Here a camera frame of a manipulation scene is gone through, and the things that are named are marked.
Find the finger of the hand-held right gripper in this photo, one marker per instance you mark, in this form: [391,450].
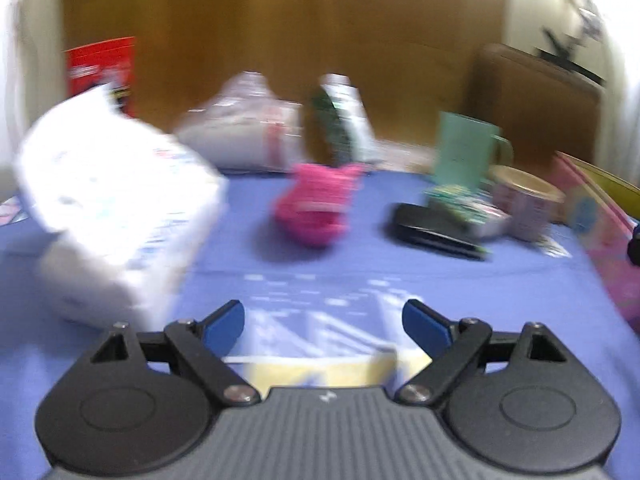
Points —
[635,246]

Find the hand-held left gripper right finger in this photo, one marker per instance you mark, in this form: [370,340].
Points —
[425,327]

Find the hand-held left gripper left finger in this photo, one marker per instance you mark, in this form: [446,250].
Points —
[224,325]

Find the pink storage box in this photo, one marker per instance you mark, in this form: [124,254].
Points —
[610,240]

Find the black wallet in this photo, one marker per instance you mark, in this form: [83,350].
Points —
[430,227]

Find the blue printed tablecloth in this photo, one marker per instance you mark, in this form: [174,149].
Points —
[320,280]

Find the paper bowl with gold rim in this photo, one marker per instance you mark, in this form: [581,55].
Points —
[527,202]

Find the green foil pill pack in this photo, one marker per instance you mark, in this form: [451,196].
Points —
[462,205]

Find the pink knitted cloth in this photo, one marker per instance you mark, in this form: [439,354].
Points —
[317,205]

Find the large white tissue pack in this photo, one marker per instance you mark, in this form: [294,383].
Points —
[115,210]

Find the brown chair back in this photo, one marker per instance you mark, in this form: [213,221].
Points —
[535,110]

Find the teal mug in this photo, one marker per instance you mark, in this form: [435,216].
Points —
[462,150]

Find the plastic bag of white cups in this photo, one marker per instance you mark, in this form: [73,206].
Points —
[245,130]

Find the black tape strips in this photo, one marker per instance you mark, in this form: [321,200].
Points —
[570,45]

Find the green and white drink carton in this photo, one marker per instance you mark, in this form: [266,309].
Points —
[345,120]

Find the red box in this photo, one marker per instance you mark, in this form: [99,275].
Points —
[100,72]

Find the wooden board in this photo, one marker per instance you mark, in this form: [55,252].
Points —
[280,35]

